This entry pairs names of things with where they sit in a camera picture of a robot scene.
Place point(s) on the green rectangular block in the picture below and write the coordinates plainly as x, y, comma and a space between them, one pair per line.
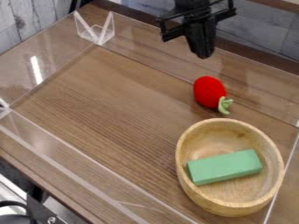
223, 167

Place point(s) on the clear acrylic enclosure wall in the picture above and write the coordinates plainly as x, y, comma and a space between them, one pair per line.
97, 101

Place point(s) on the light wooden bowl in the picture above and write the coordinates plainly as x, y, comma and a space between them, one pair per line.
240, 196

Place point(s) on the red knitted strawberry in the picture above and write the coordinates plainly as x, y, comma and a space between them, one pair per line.
209, 94

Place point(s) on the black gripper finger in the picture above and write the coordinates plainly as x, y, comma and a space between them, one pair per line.
211, 35
195, 36

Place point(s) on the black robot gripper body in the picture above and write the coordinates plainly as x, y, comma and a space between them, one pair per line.
192, 11

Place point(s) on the black metal stand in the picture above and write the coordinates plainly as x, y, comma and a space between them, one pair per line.
24, 200

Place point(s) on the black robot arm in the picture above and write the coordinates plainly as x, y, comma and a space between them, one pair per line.
193, 19

